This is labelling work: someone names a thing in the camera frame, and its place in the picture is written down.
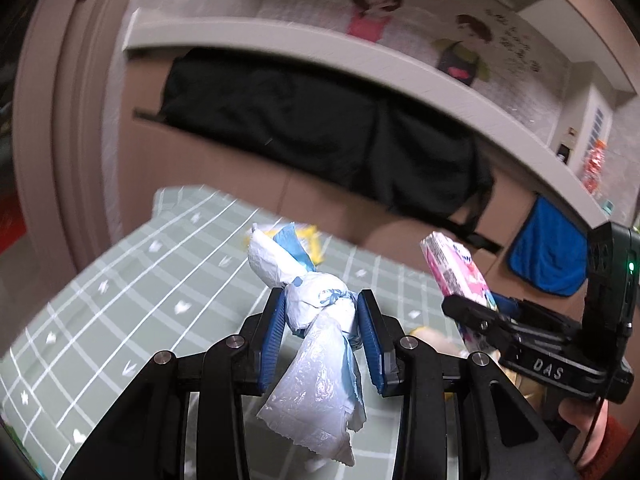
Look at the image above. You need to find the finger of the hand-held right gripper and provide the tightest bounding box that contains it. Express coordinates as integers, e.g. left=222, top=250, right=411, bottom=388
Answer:
left=441, top=294, right=527, bottom=357
left=490, top=296, right=583, bottom=333

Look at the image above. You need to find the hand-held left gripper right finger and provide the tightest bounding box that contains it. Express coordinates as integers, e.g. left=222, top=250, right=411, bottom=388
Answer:
left=356, top=288, right=583, bottom=480

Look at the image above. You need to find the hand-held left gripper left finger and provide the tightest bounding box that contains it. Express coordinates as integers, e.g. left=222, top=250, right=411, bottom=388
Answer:
left=62, top=287, right=288, bottom=480

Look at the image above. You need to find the pink tissue packet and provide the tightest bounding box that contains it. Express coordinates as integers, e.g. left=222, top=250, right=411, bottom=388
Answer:
left=420, top=231, right=501, bottom=358

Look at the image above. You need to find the white blue knotted plastic bag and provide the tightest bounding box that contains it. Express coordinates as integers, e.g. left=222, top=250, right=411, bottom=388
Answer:
left=247, top=220, right=368, bottom=471

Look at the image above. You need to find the person's right forearm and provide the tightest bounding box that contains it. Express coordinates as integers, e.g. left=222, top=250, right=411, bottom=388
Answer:
left=582, top=407, right=640, bottom=480

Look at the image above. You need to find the person's right hand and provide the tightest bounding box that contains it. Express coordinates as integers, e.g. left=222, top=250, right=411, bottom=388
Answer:
left=557, top=397, right=608, bottom=466

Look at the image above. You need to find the blue towel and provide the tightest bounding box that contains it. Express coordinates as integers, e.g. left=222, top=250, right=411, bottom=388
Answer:
left=507, top=195, right=591, bottom=297

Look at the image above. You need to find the yellow purple snack wrapper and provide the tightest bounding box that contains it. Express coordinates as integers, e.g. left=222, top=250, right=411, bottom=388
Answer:
left=245, top=223, right=326, bottom=266

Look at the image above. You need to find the green checked tablecloth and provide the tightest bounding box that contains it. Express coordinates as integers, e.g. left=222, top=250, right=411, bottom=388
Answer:
left=0, top=185, right=501, bottom=480

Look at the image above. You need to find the red hanging decoration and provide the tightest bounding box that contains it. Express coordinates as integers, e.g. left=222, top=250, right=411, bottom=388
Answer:
left=580, top=137, right=608, bottom=196

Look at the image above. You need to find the white door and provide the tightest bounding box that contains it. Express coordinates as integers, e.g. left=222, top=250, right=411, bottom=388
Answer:
left=550, top=85, right=613, bottom=173

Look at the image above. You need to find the black cloth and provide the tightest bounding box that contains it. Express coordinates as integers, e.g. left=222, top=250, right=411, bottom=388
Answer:
left=160, top=47, right=503, bottom=253

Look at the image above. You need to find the white shelf board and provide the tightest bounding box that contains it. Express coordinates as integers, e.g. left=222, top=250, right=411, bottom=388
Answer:
left=122, top=7, right=616, bottom=231

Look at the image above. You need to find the black cable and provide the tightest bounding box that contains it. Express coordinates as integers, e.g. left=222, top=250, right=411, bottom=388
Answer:
left=572, top=397, right=603, bottom=468

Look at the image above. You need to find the wall poster with figures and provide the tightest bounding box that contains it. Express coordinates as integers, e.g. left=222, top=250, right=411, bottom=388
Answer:
left=257, top=0, right=571, bottom=126

